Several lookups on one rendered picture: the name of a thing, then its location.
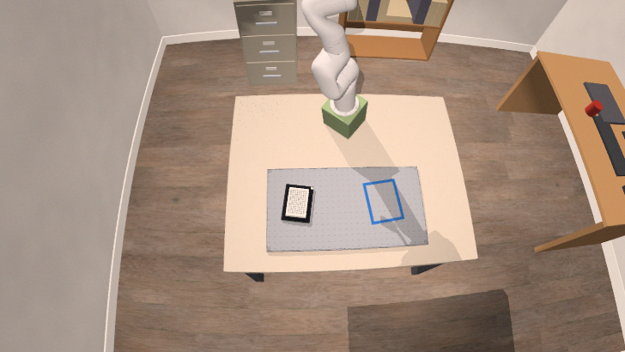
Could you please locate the black rectangular frame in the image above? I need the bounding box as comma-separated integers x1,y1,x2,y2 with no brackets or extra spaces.
281,184,313,223

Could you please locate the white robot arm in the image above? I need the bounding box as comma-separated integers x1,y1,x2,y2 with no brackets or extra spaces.
301,0,359,117

